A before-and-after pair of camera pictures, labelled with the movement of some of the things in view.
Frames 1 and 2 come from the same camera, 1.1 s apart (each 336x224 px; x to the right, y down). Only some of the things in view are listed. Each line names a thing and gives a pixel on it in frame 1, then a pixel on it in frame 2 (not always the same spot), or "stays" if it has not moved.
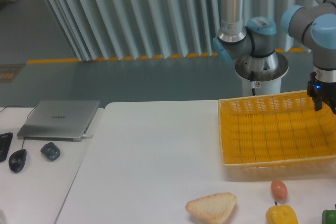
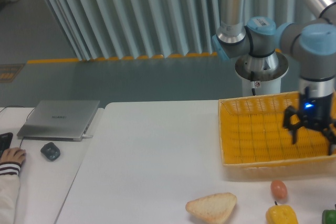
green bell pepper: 329,216 stays
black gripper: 322,91 → 315,112
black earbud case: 51,151 stays
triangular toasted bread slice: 216,207 stays
